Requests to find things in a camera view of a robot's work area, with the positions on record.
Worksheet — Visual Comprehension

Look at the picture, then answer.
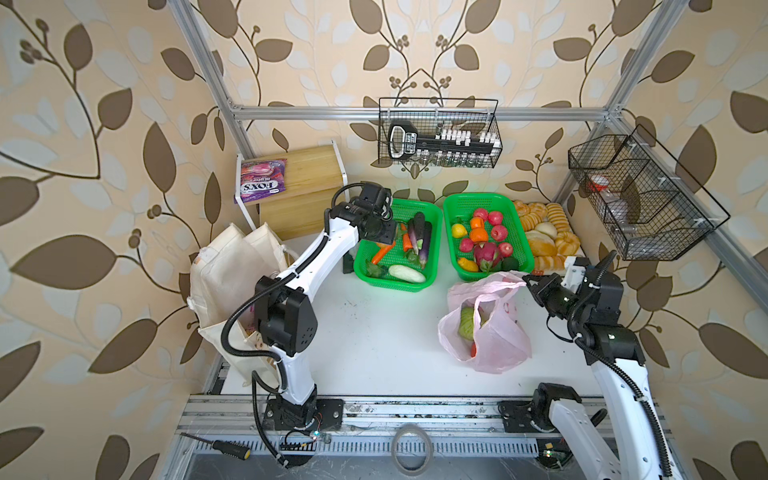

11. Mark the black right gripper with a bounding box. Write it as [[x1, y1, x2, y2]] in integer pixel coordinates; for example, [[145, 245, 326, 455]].
[[523, 271, 587, 327]]

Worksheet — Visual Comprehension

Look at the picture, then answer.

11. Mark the pink plastic bag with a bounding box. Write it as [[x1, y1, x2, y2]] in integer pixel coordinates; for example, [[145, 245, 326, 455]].
[[437, 272, 532, 374]]

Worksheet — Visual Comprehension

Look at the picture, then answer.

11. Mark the green cabbage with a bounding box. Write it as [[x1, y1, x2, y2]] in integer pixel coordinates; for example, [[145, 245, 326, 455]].
[[458, 307, 475, 342]]

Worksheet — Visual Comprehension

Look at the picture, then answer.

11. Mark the cream floral tote bag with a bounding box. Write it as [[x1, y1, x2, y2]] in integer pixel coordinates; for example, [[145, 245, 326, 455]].
[[185, 224, 288, 387]]

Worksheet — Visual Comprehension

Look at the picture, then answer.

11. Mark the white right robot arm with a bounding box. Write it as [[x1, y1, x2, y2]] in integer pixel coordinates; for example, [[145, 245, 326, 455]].
[[523, 251, 681, 479]]

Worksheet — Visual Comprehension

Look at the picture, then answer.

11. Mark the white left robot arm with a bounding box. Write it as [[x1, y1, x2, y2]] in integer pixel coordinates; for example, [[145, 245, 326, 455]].
[[220, 182, 396, 469]]

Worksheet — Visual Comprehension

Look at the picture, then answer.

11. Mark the orange carrot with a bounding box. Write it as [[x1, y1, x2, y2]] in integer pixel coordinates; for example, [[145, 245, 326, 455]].
[[371, 243, 395, 265]]

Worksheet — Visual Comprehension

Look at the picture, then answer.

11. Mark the purple eggplant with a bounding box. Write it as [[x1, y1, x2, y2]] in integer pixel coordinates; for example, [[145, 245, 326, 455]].
[[407, 212, 433, 269]]

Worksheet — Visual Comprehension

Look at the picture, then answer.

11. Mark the white wooden shelf rack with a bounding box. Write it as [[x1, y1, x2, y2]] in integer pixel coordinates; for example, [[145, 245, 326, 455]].
[[234, 142, 348, 240]]

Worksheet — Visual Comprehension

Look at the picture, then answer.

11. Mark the green vegetable basket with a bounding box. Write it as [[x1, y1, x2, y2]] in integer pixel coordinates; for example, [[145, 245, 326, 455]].
[[354, 199, 442, 293]]

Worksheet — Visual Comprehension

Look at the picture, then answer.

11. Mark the bread tray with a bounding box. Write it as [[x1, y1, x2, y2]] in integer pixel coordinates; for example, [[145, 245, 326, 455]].
[[513, 200, 584, 273]]

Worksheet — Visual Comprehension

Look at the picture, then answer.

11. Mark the white cucumber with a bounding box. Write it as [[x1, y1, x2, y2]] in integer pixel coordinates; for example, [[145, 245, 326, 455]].
[[388, 265, 426, 284]]

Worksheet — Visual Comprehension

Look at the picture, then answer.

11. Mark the green fruit basket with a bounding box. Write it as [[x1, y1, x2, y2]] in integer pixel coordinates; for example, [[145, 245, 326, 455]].
[[443, 193, 534, 282]]

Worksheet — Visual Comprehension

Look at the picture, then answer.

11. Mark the yellow lemon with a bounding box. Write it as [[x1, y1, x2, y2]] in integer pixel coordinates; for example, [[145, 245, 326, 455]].
[[451, 223, 468, 239]]

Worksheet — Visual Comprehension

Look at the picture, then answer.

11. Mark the black white tool set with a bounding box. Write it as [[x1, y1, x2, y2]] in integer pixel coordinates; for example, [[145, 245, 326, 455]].
[[384, 121, 502, 162]]

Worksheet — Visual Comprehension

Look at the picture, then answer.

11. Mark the pink dragon fruit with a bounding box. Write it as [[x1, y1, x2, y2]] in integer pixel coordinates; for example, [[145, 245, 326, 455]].
[[473, 242, 502, 272]]

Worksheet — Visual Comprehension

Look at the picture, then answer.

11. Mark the orange tangerine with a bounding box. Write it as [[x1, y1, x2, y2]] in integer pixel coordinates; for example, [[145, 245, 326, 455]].
[[469, 228, 489, 244]]

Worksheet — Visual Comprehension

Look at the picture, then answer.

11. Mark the red apple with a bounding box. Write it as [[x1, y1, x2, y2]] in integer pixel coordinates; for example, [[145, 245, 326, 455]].
[[490, 224, 508, 243]]

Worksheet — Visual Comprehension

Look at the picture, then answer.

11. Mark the purple fox's candy bag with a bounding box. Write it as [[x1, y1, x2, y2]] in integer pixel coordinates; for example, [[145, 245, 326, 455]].
[[238, 159, 286, 203]]

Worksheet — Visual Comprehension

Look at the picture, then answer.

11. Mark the black wire wall basket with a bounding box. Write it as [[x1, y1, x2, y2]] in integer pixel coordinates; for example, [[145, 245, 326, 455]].
[[377, 96, 503, 169]]

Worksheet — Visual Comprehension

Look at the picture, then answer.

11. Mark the black wire side basket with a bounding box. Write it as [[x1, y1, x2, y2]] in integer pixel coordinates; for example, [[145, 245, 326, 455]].
[[568, 125, 731, 262]]

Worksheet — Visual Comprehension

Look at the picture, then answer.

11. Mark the yellow handled screwdriver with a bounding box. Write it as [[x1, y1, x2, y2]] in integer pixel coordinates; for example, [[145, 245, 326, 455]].
[[180, 432, 251, 461]]

